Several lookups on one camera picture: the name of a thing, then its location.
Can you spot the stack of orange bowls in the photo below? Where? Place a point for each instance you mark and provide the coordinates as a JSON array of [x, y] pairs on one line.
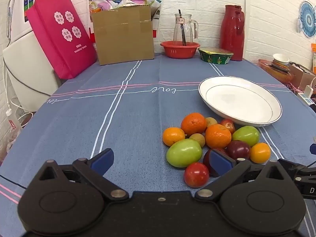
[[271, 73]]

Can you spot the black stick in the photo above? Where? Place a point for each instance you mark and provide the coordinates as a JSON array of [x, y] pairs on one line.
[[183, 33]]

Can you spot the small brown-green fruit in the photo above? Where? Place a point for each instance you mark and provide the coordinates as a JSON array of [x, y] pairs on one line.
[[211, 121]]

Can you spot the glass pitcher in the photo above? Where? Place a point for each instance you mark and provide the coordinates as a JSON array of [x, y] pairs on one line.
[[188, 29]]

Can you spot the small green-brown fruit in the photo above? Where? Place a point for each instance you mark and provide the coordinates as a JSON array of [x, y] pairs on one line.
[[198, 139]]

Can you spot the small orange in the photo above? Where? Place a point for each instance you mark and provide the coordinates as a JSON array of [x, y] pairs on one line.
[[172, 136]]

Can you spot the blue patterned wall plates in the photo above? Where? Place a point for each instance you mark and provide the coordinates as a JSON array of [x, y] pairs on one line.
[[308, 19]]

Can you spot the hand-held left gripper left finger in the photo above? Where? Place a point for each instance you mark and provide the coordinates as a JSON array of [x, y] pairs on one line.
[[103, 161]]

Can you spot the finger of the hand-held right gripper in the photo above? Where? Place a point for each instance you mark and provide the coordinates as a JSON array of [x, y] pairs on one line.
[[313, 148], [296, 167]]

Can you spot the red thermos jug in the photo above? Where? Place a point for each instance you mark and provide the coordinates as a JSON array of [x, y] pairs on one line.
[[230, 34]]

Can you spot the white plastic bottle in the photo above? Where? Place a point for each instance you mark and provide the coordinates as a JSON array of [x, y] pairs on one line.
[[12, 123]]

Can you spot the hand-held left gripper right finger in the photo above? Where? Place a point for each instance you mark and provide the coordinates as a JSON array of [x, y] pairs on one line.
[[219, 162]]

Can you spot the white plate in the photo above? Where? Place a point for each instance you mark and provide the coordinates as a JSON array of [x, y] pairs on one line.
[[239, 101]]

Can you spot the red plastic basket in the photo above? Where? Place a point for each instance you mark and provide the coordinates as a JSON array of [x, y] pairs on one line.
[[180, 51]]

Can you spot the red tomato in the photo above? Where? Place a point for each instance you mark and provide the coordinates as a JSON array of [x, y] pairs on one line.
[[196, 175]]

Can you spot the orange packet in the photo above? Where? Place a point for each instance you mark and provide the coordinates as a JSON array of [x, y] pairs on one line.
[[313, 56]]

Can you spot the blue plaid tablecloth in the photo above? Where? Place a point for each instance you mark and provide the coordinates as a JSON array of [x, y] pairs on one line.
[[123, 118]]

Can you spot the small red apple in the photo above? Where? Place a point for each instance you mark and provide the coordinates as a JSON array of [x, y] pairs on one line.
[[228, 124]]

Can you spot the white charger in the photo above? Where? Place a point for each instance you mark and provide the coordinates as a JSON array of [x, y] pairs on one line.
[[307, 90]]

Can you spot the dark red plum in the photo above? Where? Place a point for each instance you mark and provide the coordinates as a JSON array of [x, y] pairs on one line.
[[206, 158]]

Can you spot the dark purple plum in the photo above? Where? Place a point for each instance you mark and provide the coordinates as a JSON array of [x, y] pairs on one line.
[[238, 149]]

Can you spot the green instant noodle bowl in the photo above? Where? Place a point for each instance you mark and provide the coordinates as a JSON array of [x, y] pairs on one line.
[[214, 58]]

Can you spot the small brown box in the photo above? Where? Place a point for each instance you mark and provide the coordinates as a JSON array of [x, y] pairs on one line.
[[302, 77]]

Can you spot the pink tote bag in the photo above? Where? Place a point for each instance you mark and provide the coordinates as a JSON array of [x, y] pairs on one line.
[[56, 42]]

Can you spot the large orange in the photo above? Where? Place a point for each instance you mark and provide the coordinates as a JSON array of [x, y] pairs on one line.
[[193, 124]]

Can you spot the white power strip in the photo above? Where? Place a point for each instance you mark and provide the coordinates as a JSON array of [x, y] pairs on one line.
[[307, 101]]

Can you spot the small yellow-orange citrus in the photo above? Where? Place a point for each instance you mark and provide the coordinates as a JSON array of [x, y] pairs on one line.
[[260, 153]]

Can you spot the cardboard box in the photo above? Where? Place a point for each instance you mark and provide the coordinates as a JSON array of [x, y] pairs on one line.
[[123, 42]]

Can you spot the green mango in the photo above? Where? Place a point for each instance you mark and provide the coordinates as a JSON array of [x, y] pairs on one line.
[[245, 135], [184, 153]]

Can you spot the white appliance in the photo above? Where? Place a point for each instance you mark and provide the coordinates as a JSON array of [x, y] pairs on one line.
[[24, 61]]

